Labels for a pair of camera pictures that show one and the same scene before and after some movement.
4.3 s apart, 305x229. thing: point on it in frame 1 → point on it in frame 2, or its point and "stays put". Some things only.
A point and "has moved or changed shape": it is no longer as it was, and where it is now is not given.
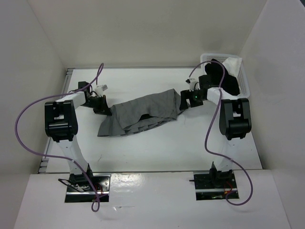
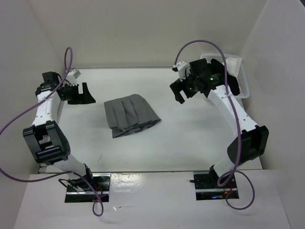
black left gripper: [103, 108] → [85, 98]
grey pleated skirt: [132, 116] has moved or changed shape
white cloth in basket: [232, 66] stays put
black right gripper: [187, 94] → [178, 86]
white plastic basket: [242, 76] stays put
